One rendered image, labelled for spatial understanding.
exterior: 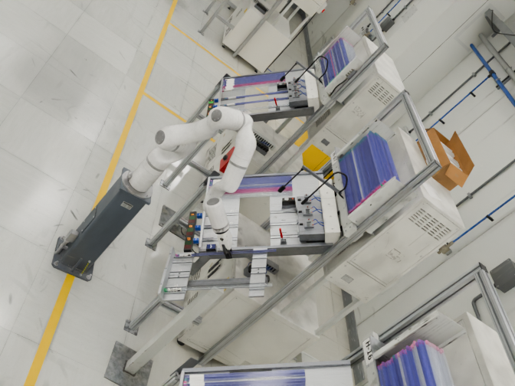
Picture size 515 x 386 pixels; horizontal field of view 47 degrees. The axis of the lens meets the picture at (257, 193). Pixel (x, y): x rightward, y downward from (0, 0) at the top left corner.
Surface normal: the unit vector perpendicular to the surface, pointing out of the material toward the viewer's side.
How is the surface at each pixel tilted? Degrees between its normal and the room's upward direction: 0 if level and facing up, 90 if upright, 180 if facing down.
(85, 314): 0
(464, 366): 90
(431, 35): 90
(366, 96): 90
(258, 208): 90
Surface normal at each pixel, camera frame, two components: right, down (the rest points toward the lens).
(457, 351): -0.77, -0.52
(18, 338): 0.63, -0.62
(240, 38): -0.01, 0.58
